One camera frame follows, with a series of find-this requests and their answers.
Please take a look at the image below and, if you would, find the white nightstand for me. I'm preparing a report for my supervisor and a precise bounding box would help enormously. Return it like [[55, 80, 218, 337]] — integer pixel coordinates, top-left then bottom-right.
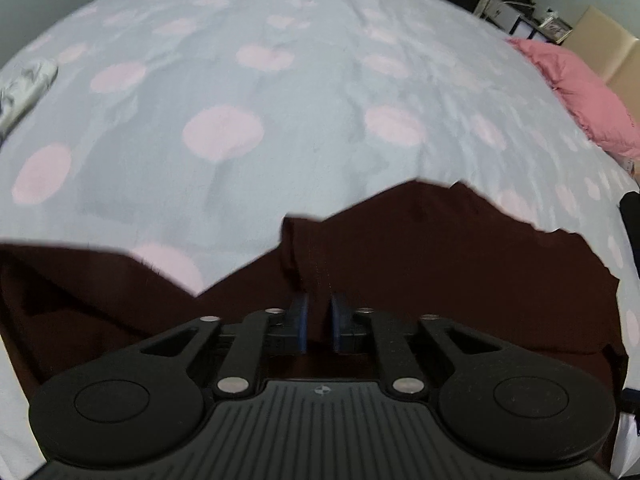
[[472, 0, 574, 46]]

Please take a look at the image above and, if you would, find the maroon garment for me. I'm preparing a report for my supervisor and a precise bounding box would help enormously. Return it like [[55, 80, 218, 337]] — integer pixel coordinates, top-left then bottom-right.
[[0, 179, 630, 407]]

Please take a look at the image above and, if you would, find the bed with pink-dotted grey sheet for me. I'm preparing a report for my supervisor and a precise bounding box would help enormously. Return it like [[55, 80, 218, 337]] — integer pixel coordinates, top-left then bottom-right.
[[0, 0, 640, 478]]

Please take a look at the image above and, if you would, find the beige padded headboard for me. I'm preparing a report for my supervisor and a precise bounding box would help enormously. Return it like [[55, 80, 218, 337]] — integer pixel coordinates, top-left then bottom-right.
[[562, 4, 640, 127]]

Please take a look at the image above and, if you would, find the photo frame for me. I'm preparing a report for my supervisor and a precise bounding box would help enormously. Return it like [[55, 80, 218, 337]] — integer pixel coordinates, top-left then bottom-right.
[[542, 16, 574, 45]]

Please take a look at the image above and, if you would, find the pink pillow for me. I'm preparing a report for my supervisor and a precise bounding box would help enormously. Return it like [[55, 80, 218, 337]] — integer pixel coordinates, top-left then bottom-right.
[[507, 37, 640, 162]]

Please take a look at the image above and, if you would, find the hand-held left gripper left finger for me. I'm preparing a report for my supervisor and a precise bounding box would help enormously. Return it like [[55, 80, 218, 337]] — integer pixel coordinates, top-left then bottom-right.
[[139, 294, 312, 402]]

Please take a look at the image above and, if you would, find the grey crumpled cloth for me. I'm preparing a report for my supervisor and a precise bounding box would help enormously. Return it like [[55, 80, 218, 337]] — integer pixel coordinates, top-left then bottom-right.
[[0, 57, 60, 137]]

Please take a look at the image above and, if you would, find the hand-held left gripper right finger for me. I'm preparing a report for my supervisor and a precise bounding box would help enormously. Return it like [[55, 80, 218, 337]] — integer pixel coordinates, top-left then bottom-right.
[[327, 292, 502, 400]]

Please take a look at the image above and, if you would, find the black clothing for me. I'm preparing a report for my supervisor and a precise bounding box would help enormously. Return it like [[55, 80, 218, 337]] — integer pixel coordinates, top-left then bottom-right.
[[618, 191, 640, 282]]

